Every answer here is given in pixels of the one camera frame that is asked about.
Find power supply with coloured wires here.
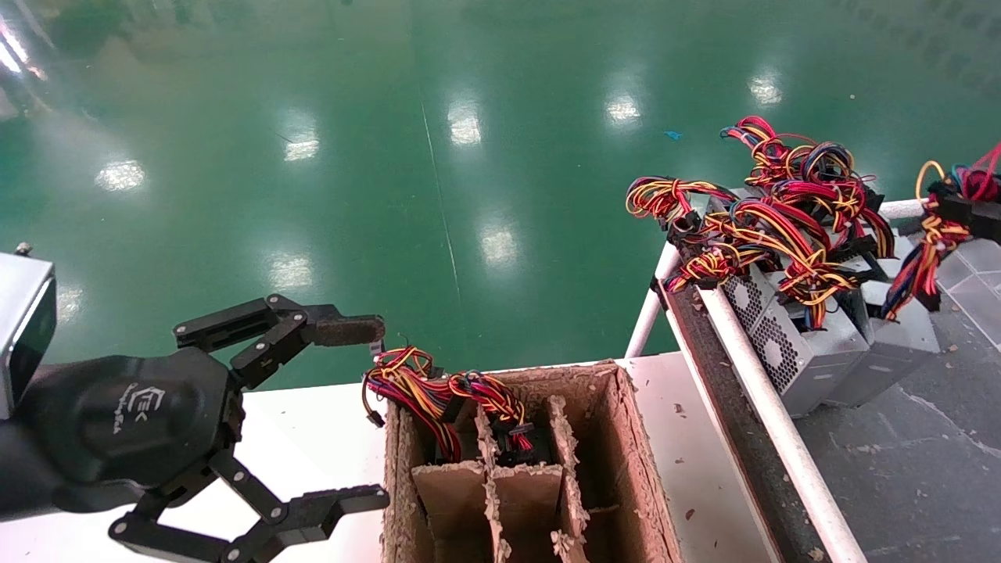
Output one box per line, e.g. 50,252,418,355
362,346,466,464

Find grey ridged plastic panel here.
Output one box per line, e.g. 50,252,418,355
935,238,1001,349

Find silver perforated power supply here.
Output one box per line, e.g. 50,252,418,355
669,199,873,419

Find power supply with black connector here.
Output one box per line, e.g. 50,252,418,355
447,370,552,468

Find brown cardboard box with dividers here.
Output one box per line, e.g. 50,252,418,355
382,361,681,563

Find power supply with looped wires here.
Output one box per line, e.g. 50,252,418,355
626,176,752,235

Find grey power supply unit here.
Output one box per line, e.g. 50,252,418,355
719,116,941,407

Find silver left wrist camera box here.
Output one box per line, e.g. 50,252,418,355
0,242,57,420

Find power supply cables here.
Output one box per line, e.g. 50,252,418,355
884,143,1001,321

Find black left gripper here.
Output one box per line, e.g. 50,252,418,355
16,294,389,563

